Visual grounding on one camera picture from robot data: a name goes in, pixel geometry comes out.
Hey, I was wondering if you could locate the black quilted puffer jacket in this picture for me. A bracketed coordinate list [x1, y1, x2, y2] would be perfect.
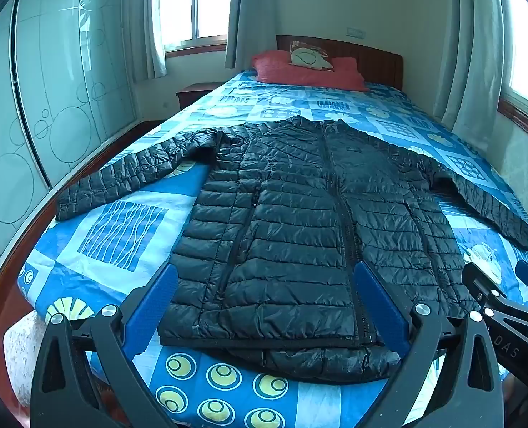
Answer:
[55, 115, 528, 382]

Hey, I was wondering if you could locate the glass door wardrobe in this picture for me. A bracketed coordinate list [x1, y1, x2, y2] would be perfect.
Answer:
[0, 0, 140, 286]

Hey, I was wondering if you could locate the wooden nightstand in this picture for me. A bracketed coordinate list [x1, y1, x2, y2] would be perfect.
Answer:
[176, 82, 222, 110]

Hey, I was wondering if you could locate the wooden bed frame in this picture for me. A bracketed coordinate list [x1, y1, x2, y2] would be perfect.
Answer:
[0, 35, 404, 428]

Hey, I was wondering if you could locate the grey curtain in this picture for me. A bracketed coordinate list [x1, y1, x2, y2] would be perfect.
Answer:
[225, 0, 279, 71]
[125, 0, 169, 82]
[433, 0, 513, 133]

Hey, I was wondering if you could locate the red pillow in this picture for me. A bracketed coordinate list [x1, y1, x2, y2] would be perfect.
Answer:
[251, 50, 371, 92]

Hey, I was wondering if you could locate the blue patterned bed sheet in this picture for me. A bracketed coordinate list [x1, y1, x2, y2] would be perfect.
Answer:
[17, 69, 528, 428]

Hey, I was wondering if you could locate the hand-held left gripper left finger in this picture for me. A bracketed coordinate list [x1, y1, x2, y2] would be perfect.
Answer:
[29, 262, 180, 428]

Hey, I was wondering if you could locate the white mattress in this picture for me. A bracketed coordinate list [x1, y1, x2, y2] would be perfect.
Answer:
[2, 310, 51, 407]

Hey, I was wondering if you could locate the printed cream cushion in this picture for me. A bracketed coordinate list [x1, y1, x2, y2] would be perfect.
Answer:
[289, 41, 335, 73]

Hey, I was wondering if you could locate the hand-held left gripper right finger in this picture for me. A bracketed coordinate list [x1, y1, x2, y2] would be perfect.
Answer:
[352, 260, 506, 428]

